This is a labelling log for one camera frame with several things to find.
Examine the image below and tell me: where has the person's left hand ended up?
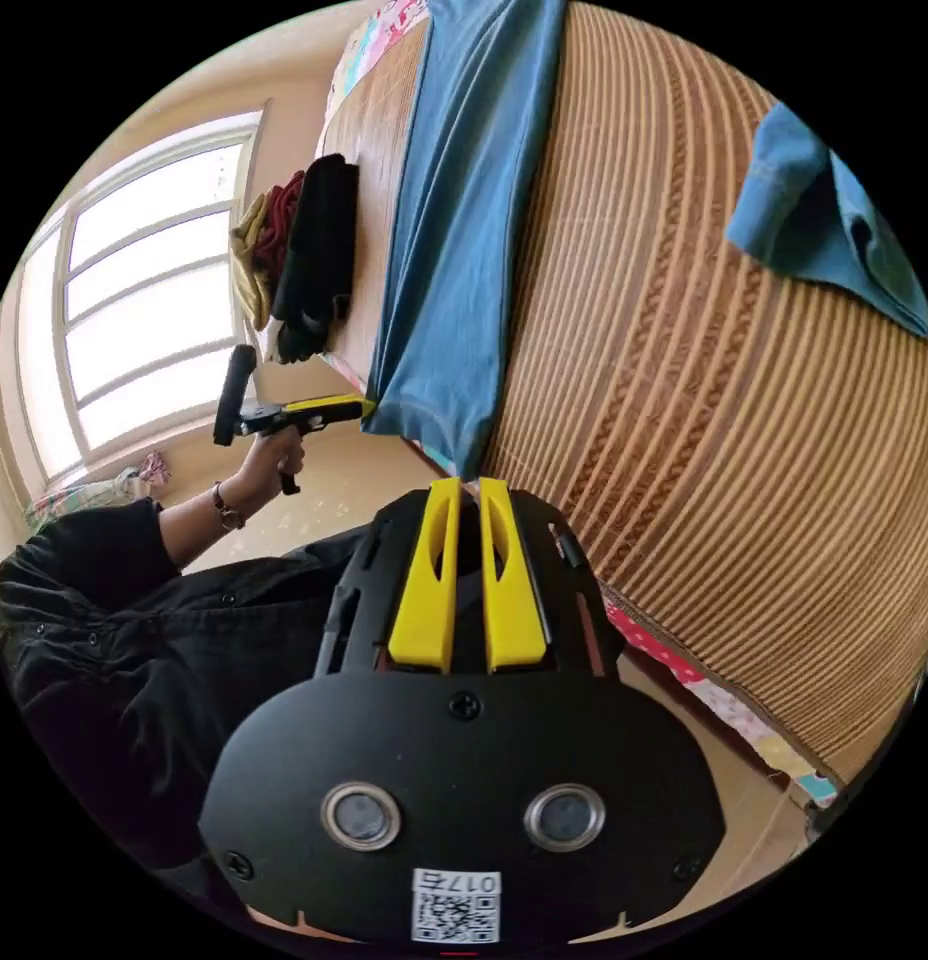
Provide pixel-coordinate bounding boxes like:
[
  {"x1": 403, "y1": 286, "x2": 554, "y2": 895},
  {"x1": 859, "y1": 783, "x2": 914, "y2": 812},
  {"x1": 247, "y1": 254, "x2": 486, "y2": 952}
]
[{"x1": 226, "y1": 431, "x2": 308, "y2": 504}]

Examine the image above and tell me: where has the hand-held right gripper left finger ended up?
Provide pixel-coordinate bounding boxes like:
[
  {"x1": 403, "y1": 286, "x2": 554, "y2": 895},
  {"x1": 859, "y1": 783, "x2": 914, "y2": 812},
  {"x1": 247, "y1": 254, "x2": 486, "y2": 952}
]
[{"x1": 387, "y1": 476, "x2": 463, "y2": 673}]

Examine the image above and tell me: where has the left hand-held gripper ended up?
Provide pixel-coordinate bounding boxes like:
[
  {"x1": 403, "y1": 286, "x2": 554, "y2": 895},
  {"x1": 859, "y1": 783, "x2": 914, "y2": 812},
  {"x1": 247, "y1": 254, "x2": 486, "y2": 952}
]
[{"x1": 237, "y1": 395, "x2": 378, "y2": 498}]

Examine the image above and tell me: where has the window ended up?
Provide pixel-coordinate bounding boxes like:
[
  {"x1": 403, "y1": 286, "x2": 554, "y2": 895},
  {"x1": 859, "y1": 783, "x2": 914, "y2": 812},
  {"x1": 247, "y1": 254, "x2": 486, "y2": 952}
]
[{"x1": 12, "y1": 110, "x2": 269, "y2": 483}]

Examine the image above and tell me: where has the person's body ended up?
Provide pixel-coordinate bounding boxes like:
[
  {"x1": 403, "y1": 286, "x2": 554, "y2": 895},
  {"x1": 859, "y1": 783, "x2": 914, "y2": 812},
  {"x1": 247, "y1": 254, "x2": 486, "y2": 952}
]
[{"x1": 0, "y1": 497, "x2": 377, "y2": 905}]

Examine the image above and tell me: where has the bed with woven mat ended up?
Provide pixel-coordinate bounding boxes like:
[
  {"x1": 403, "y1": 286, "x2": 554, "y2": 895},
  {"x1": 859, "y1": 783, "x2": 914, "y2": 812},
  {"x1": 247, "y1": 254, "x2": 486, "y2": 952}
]
[{"x1": 313, "y1": 0, "x2": 928, "y2": 815}]

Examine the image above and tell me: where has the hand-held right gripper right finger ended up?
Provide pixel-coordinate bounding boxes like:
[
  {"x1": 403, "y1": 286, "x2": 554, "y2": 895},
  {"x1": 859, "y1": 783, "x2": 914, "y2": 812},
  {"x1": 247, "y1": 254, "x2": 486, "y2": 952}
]
[{"x1": 478, "y1": 476, "x2": 549, "y2": 675}]

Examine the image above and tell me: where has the person's left forearm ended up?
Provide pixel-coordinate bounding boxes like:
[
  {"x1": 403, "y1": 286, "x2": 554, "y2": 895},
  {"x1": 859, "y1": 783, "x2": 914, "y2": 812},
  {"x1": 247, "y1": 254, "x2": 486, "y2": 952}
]
[{"x1": 157, "y1": 479, "x2": 260, "y2": 571}]

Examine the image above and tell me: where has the pile of clothes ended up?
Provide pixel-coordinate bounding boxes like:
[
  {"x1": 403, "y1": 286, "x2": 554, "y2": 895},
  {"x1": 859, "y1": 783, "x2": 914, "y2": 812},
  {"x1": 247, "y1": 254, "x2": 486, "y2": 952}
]
[{"x1": 228, "y1": 152, "x2": 361, "y2": 367}]

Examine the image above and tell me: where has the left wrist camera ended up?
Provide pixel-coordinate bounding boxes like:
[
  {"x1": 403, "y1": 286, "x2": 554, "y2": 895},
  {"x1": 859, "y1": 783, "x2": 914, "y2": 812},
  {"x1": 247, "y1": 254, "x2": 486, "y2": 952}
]
[{"x1": 211, "y1": 343, "x2": 260, "y2": 449}]

